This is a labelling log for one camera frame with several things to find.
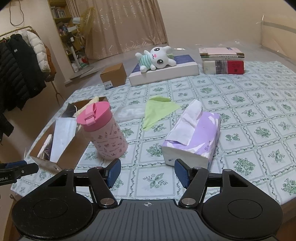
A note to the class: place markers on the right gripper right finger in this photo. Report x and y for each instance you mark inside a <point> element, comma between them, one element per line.
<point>227,204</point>

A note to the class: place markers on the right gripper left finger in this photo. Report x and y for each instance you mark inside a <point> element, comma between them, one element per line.
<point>67,203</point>

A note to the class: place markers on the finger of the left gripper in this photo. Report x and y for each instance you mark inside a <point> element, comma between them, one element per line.
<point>26,170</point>
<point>15,164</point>

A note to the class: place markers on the light blue surgical mask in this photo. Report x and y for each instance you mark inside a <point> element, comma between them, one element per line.
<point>65,129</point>

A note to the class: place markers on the black face mask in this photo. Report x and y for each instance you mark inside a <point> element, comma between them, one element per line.
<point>70,111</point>

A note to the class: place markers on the cream fluffy plush hat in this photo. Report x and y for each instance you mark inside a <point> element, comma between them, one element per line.
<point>92,101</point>

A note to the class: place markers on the clear plastic bag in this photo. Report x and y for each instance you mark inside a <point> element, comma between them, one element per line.
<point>129,112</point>

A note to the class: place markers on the green cloth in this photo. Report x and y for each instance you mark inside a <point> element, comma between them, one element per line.
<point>158,107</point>

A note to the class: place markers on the open cardboard tray box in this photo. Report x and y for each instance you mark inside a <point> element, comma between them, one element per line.
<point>73,152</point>

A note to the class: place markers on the brass coat rack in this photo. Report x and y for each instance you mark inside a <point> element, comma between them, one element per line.
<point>49,77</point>

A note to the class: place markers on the black puffer jacket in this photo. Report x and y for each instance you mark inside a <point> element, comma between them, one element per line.
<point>21,76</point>

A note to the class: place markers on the purple tissue pack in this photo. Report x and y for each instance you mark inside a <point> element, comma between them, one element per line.
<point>193,138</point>

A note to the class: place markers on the pink lidded tumbler cup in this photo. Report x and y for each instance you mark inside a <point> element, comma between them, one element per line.
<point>103,131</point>

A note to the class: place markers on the floral green tablecloth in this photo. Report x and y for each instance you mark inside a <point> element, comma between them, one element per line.
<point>244,123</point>

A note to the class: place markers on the floor fan stand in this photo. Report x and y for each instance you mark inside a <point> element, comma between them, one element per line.
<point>80,69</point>

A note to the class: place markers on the white puffer jacket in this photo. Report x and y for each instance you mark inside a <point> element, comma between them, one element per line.
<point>39,49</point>

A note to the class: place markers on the small closed cardboard box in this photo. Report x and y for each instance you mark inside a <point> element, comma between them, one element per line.
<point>113,76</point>

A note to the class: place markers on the white flat box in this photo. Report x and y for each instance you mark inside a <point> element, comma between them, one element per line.
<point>138,78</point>

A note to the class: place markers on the stack of books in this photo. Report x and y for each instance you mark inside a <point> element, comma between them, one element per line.
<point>224,60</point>

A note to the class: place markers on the bookshelf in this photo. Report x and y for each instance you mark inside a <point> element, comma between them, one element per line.
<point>66,17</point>

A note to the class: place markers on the blue flat box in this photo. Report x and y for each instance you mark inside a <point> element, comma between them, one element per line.
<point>182,59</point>

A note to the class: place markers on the beige curtain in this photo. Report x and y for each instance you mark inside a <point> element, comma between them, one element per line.
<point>122,26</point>

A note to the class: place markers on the white bunny plush toy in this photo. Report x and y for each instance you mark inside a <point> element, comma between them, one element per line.
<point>157,58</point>

